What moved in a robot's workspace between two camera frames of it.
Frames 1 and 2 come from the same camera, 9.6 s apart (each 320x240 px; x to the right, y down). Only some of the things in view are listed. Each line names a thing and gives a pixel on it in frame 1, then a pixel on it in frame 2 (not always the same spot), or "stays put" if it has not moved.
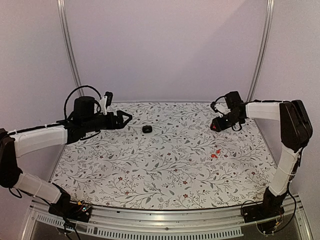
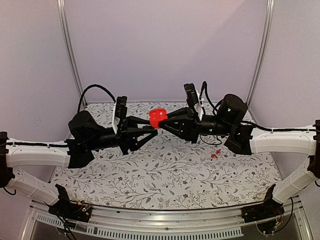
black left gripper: [112, 124] → [125, 137]
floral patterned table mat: [168, 156] stays put
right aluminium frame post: [261, 51] stays put
